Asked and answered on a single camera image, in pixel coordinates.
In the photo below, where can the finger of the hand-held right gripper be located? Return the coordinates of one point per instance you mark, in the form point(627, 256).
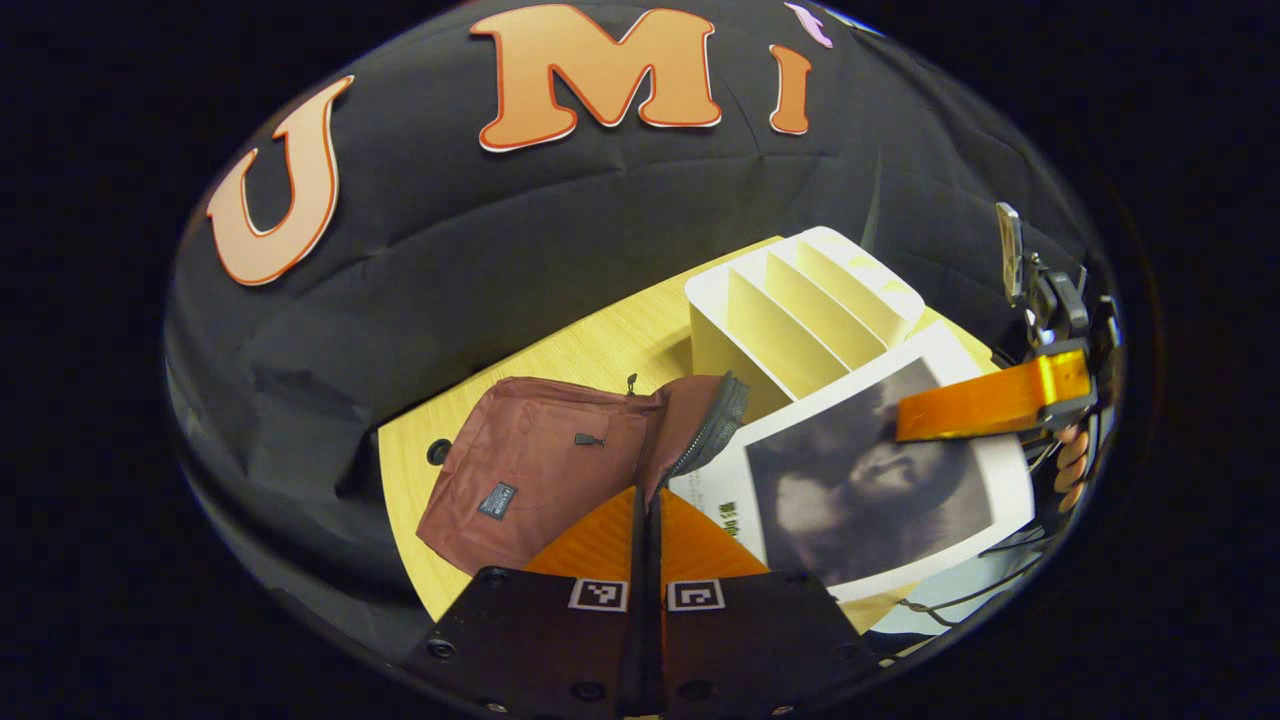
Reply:
point(980, 405)

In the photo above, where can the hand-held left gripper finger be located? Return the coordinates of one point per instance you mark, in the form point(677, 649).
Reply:
point(659, 650)
point(638, 650)

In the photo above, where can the white book with face photo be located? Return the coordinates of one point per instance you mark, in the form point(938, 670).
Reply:
point(860, 490)

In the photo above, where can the white bookshelf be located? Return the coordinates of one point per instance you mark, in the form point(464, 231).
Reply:
point(790, 310)

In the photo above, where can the maroon schoolbag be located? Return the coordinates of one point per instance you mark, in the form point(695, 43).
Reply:
point(540, 460)

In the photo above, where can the round black desk grommet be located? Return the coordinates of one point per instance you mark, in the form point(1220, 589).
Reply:
point(438, 452)

